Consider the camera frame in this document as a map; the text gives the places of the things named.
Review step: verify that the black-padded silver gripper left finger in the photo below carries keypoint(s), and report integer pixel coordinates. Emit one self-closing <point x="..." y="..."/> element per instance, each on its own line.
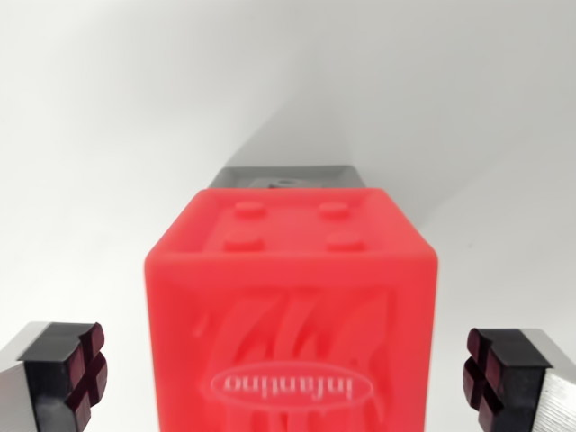
<point x="54" y="364"/>

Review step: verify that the black-padded silver gripper right finger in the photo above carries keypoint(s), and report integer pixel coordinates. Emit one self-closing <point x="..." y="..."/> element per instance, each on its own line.
<point x="513" y="369"/>

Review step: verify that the red embossed toy cube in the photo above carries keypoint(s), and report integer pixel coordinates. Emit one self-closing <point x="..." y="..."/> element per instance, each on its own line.
<point x="292" y="288"/>

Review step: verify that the grey embossed toy cube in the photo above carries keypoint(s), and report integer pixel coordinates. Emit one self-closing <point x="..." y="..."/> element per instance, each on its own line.
<point x="315" y="174"/>

